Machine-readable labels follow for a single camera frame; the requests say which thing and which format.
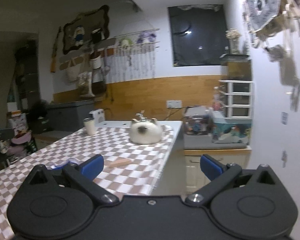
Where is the cream floor cabinet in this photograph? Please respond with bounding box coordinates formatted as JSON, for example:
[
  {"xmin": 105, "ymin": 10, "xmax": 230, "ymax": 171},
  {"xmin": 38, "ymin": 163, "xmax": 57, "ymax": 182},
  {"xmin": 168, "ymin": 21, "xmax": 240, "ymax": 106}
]
[{"xmin": 184, "ymin": 146, "xmax": 251, "ymax": 193}]

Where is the wooden stick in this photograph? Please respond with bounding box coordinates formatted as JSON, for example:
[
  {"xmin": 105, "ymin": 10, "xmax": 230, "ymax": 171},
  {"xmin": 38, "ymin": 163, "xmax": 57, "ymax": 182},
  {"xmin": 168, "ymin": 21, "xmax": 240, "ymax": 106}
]
[{"xmin": 108, "ymin": 158, "xmax": 132, "ymax": 168}]

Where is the teal storage box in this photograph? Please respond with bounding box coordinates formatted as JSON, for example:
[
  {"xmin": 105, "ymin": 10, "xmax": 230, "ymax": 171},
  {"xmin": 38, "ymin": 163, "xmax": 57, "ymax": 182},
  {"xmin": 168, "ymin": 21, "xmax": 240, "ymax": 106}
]
[{"xmin": 209, "ymin": 108, "xmax": 252, "ymax": 145}]

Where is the white cup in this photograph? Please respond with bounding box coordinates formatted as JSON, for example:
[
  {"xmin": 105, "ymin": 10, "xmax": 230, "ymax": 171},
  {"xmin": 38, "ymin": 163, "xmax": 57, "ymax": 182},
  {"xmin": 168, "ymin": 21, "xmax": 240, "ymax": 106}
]
[{"xmin": 83, "ymin": 117, "xmax": 96, "ymax": 135}]

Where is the checkered tablecloth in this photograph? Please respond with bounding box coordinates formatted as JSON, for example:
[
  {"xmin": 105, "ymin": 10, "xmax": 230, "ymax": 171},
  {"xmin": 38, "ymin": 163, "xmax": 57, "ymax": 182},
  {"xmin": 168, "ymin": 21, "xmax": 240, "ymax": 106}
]
[{"xmin": 0, "ymin": 124, "xmax": 175, "ymax": 238}]

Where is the clear storage box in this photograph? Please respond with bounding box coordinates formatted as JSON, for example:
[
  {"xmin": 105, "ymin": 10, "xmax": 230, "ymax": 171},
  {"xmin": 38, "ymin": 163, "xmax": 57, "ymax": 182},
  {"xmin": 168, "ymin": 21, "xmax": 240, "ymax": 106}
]
[{"xmin": 183, "ymin": 106, "xmax": 212, "ymax": 135}]

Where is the grey storage box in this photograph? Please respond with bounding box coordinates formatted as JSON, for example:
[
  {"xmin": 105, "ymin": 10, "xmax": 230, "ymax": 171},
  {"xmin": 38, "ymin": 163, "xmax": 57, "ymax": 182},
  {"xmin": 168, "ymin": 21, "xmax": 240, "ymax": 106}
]
[{"xmin": 46, "ymin": 100, "xmax": 94, "ymax": 132}]

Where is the plastic water bottle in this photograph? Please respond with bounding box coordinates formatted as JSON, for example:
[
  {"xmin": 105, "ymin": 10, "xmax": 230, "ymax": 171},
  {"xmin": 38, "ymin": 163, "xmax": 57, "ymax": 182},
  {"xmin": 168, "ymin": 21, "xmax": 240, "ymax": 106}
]
[{"xmin": 212, "ymin": 86, "xmax": 221, "ymax": 111}]

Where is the white drawer organizer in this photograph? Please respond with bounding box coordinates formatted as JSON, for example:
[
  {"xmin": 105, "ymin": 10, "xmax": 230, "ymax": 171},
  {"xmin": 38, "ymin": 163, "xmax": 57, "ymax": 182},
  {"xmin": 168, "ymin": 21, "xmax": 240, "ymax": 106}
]
[{"xmin": 219, "ymin": 80, "xmax": 253, "ymax": 120}]

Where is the white cat-shaped ceramic pot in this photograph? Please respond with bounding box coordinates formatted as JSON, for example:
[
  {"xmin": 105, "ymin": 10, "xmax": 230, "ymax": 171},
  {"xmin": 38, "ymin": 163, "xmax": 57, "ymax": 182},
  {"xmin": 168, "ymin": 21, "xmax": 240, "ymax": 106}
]
[{"xmin": 129, "ymin": 111, "xmax": 163, "ymax": 145}]

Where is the white power strip outlet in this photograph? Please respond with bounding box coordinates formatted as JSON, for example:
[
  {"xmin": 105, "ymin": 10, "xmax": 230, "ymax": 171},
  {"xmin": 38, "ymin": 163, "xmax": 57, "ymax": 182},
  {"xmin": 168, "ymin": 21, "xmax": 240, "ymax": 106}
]
[{"xmin": 166, "ymin": 100, "xmax": 183, "ymax": 109}]

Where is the glass fish tank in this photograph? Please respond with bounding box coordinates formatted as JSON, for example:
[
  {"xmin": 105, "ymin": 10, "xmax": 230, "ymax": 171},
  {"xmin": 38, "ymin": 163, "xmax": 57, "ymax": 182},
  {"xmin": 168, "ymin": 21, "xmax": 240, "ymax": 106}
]
[{"xmin": 220, "ymin": 54, "xmax": 252, "ymax": 81}]

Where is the dark window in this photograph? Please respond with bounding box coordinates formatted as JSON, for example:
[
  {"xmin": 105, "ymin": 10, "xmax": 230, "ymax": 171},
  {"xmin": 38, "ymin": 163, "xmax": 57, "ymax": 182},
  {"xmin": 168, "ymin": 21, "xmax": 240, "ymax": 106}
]
[{"xmin": 168, "ymin": 4, "xmax": 229, "ymax": 67}]

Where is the white macrame wall hanging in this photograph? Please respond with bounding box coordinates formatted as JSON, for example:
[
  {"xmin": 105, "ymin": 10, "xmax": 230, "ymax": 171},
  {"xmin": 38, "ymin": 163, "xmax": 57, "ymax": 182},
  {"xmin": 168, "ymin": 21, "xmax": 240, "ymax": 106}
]
[{"xmin": 106, "ymin": 29, "xmax": 159, "ymax": 83}]

